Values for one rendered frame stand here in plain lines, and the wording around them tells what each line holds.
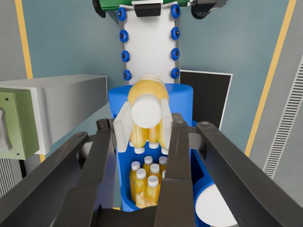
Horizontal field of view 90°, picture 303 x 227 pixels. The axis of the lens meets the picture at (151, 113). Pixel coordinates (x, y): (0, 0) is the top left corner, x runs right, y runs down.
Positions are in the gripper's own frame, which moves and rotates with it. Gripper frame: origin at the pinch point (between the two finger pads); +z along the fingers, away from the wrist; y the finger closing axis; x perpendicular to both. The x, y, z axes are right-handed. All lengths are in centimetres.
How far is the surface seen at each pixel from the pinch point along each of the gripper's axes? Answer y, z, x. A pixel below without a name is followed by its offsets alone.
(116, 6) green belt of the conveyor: -12, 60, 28
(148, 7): 1.1, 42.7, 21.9
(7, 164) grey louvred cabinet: -166, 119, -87
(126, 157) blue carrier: -14, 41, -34
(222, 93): 65, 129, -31
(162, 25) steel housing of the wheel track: 6, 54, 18
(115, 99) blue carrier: -10.4, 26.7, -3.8
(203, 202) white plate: 20, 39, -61
